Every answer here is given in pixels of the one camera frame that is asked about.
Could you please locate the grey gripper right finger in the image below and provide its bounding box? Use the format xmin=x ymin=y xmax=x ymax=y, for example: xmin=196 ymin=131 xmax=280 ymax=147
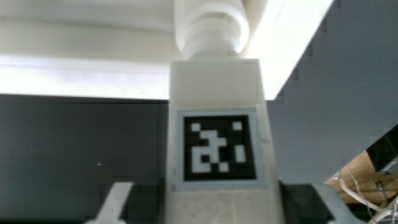
xmin=312 ymin=184 xmax=365 ymax=224

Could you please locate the white square tabletop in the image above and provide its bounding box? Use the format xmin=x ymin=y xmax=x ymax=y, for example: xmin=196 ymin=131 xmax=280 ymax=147
xmin=0 ymin=0 xmax=331 ymax=100

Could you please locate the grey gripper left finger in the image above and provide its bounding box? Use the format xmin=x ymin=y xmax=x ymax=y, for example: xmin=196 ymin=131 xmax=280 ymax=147
xmin=83 ymin=182 xmax=132 ymax=224

